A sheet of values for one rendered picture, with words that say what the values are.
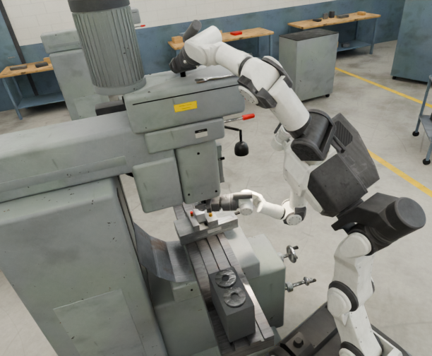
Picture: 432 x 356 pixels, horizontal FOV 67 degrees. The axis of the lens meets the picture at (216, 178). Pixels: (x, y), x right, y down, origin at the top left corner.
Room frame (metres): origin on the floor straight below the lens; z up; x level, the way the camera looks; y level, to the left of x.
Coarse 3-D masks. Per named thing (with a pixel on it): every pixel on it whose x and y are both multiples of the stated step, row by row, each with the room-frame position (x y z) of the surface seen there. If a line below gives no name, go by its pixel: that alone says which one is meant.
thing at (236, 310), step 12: (216, 276) 0.94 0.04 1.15; (228, 276) 0.94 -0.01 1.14; (216, 288) 0.89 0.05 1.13; (228, 288) 0.88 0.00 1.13; (240, 288) 0.87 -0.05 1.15; (216, 300) 0.89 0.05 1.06; (228, 300) 0.82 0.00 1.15; (240, 300) 0.81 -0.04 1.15; (228, 312) 0.77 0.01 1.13; (240, 312) 0.78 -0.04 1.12; (252, 312) 0.79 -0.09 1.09; (228, 324) 0.76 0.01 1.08; (240, 324) 0.78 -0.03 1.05; (252, 324) 0.79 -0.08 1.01; (228, 336) 0.77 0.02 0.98; (240, 336) 0.77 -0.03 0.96
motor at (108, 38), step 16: (80, 0) 1.20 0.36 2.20; (96, 0) 1.19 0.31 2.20; (112, 0) 1.21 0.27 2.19; (128, 0) 1.29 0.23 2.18; (80, 16) 1.21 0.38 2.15; (96, 16) 1.20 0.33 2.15; (112, 16) 1.21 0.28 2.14; (128, 16) 1.26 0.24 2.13; (80, 32) 1.22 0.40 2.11; (96, 32) 1.19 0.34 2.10; (112, 32) 1.20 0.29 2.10; (128, 32) 1.25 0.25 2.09; (96, 48) 1.20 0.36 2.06; (112, 48) 1.20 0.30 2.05; (128, 48) 1.23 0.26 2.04; (96, 64) 1.20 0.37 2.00; (112, 64) 1.20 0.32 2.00; (128, 64) 1.22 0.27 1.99; (96, 80) 1.22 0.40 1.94; (112, 80) 1.20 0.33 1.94; (128, 80) 1.21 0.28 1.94; (144, 80) 1.27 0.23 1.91
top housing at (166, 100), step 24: (168, 72) 1.43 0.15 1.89; (192, 72) 1.39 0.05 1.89; (216, 72) 1.35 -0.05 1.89; (144, 96) 1.18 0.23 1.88; (168, 96) 1.20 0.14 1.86; (192, 96) 1.22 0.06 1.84; (216, 96) 1.25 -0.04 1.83; (240, 96) 1.27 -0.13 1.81; (144, 120) 1.18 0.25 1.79; (168, 120) 1.20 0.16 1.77; (192, 120) 1.22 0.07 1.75
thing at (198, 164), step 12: (204, 144) 1.26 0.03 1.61; (180, 156) 1.24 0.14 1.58; (192, 156) 1.25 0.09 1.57; (204, 156) 1.26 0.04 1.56; (216, 156) 1.28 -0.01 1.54; (180, 168) 1.24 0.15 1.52; (192, 168) 1.24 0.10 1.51; (204, 168) 1.26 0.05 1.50; (216, 168) 1.27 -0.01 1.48; (180, 180) 1.24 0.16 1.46; (192, 180) 1.24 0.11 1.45; (204, 180) 1.26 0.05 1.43; (216, 180) 1.27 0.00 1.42; (192, 192) 1.24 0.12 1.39; (204, 192) 1.25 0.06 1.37; (216, 192) 1.27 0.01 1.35
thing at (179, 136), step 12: (204, 120) 1.25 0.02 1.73; (216, 120) 1.26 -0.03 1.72; (156, 132) 1.20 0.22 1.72; (168, 132) 1.21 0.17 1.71; (180, 132) 1.22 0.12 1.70; (192, 132) 1.23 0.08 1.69; (204, 132) 1.24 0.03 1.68; (216, 132) 1.25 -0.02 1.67; (156, 144) 1.19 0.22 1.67; (168, 144) 1.20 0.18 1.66; (180, 144) 1.22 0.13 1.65; (192, 144) 1.23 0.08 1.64
